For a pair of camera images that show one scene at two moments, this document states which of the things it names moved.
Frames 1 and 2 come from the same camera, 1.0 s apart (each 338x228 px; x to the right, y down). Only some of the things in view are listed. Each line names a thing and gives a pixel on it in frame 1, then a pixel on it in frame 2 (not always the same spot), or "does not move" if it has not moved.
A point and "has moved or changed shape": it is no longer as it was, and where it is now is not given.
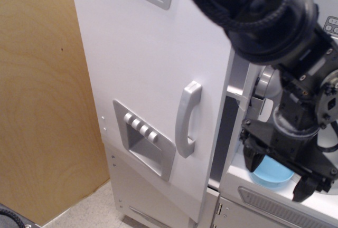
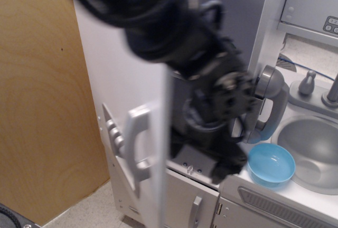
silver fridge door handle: [190, 95] has moved or changed shape
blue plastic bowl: [271, 174] does not move
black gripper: [303, 154] -> [217, 136]
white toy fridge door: [160, 64] has moved or changed shape
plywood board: [50, 148] does not move
